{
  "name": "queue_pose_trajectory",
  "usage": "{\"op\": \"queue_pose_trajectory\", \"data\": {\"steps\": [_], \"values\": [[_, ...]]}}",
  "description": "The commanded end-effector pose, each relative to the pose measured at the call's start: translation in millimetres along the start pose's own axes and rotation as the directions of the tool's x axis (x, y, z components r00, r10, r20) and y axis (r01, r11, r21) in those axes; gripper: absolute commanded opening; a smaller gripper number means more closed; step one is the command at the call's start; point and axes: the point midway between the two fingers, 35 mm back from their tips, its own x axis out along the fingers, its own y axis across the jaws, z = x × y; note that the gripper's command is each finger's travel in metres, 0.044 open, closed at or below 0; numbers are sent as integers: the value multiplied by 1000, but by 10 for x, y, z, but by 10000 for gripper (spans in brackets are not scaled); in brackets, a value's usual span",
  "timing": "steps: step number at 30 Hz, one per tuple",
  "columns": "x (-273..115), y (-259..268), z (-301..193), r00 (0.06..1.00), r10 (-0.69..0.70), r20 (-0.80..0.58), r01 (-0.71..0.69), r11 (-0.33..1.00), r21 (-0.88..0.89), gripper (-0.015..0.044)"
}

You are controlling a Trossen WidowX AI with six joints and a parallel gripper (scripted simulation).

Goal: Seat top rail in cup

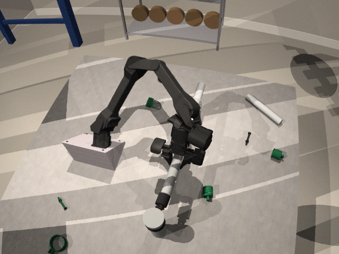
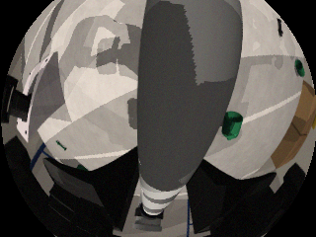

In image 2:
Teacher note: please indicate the grey cylinder with light round cap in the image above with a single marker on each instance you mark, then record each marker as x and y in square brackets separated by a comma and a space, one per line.
[147, 225]

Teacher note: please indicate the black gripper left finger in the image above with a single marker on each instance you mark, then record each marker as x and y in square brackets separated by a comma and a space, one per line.
[110, 188]

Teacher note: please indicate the black bolt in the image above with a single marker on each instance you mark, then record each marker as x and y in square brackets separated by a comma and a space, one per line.
[279, 30]

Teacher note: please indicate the long white pipe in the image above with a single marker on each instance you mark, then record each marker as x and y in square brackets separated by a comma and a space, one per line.
[188, 61]

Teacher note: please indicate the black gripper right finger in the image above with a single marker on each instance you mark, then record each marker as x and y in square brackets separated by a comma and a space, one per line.
[213, 194]

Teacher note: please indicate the dark green ring clamp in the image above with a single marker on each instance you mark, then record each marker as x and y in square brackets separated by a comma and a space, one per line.
[81, 167]

